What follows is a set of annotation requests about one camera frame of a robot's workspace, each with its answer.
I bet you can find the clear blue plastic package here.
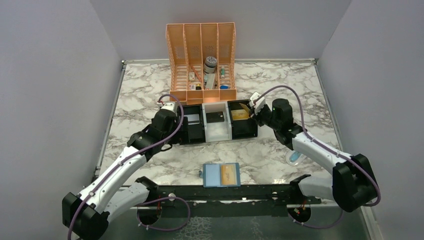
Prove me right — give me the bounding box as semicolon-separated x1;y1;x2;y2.
285;150;305;167

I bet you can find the black credit card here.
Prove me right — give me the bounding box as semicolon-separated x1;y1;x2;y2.
205;111;225;124

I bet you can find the white middle card bin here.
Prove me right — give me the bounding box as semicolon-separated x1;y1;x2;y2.
202;101;232;143

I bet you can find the silver credit card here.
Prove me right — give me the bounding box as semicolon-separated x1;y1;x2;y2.
186;114;201;125

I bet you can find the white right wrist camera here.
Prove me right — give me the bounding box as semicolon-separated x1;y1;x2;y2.
248;91;266;117

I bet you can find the black left card bin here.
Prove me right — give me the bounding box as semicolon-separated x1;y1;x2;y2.
176;104;206;145

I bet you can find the grey round jar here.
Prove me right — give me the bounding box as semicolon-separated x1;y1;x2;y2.
203;56;218;74

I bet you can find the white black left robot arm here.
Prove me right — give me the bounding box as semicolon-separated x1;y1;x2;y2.
61;103;185;240

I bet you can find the black card bin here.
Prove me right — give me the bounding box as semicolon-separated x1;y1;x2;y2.
176;104;206;145
227;99;258;140

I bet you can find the gold credit card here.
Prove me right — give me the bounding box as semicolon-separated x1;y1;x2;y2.
231;109;250;121

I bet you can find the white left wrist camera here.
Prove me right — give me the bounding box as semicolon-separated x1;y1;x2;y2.
160;102;178;115

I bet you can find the green white small tube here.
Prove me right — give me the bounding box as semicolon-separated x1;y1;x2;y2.
220;65;228;79

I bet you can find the orange plastic file organizer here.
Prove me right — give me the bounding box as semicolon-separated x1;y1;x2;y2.
166;22;237;105

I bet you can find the blue leather card holder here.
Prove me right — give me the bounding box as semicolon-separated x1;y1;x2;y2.
200;163;241;188

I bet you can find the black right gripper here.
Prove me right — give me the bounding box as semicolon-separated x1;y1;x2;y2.
249;103;281;131

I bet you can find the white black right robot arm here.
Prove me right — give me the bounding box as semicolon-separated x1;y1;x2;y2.
248;96;381;213

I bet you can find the black right card bin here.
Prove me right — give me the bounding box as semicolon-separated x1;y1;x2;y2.
227;99;258;140

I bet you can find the black metal base rail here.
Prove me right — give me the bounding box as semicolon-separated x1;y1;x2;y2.
135;184;333;223

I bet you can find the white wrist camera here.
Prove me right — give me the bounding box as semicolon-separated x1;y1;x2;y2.
248;91;266;117
160;102;178;115

